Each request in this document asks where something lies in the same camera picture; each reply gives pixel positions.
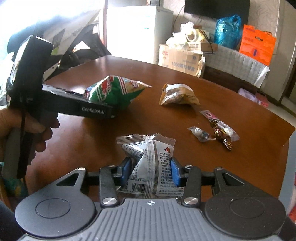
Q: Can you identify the tape roll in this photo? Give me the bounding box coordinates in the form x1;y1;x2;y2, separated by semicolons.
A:
186;29;203;42

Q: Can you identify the large brown cardboard box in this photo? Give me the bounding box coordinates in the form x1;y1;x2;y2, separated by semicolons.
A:
159;44;206;78

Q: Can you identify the brown paper snack packet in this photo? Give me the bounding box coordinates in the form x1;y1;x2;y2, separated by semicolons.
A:
159;83;200;105

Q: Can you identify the grey nut snack packet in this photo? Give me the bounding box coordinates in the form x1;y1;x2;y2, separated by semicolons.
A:
116;133;184;198

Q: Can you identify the small panda candy packet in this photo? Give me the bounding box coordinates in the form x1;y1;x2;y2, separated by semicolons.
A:
188;126;216;143

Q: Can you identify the clear pink candy packet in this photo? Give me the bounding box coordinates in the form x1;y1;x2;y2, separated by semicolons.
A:
200;110;240;142

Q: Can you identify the orange gift bag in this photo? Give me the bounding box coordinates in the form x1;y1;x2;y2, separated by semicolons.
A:
239;25;276;66

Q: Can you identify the gold foil candy cluster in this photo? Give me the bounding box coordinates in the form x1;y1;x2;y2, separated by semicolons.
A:
209;120;232;150

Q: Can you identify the white crumpled plastic bag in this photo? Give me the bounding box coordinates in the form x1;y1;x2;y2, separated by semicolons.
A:
166;22;194;50

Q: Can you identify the cabinet with white cloth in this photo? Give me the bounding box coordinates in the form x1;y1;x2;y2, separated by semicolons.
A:
203;45;269;93

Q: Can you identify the small cardboard box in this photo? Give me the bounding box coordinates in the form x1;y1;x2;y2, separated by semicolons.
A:
188;41;218;52

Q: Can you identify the dark scooter by window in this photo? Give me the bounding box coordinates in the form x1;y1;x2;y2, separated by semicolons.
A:
7;10;111;81

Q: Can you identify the green chips bag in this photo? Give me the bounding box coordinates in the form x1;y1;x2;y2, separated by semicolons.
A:
83;75;152;110

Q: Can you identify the person's left hand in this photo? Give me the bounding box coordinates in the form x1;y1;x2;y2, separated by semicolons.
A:
1;106;60;161

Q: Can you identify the black wall television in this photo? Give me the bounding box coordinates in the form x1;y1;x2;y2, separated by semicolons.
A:
184;0;250;22

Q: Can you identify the pink red floor item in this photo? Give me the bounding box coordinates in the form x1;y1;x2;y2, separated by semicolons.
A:
255;92;269;108

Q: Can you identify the white small refrigerator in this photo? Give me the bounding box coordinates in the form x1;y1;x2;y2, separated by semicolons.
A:
106;6;173;64

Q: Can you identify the purple detergent bottle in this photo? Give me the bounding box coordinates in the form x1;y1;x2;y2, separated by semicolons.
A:
238;88;258;103

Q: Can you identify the blue plastic bag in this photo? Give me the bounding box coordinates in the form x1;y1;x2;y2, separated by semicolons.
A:
214;15;242;50

